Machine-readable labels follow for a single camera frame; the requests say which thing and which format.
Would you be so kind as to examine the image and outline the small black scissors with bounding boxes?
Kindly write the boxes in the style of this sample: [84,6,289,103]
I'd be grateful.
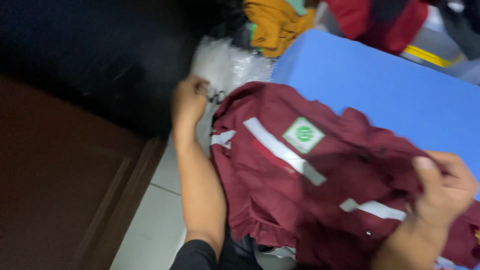
[207,88,226,104]

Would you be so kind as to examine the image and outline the person's right hand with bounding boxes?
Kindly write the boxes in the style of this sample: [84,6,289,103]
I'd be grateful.
[405,151,479,229]

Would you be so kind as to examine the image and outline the person's left hand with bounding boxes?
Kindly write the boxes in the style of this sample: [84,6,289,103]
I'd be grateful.
[172,74,211,130]

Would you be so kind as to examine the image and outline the red garment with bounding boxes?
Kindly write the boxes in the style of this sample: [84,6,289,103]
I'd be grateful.
[325,0,429,55]

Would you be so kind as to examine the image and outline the brown wooden door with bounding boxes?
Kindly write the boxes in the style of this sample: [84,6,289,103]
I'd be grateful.
[0,75,167,270]

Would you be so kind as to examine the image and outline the clear plastic bag heap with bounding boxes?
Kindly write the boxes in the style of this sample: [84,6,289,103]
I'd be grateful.
[190,36,276,94]

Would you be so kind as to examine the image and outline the grey garment yellow stripe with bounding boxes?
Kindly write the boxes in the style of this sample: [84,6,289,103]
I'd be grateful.
[400,5,480,85]

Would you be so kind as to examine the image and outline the person's black sleeve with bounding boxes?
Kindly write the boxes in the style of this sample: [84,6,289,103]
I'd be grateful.
[169,239,263,270]

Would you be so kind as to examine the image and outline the maroon work shirt reflective stripes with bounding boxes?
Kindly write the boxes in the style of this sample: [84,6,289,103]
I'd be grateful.
[209,81,480,270]

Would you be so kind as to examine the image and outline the mustard yellow garment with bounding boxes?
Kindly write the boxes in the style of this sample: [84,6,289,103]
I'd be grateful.
[243,0,316,58]

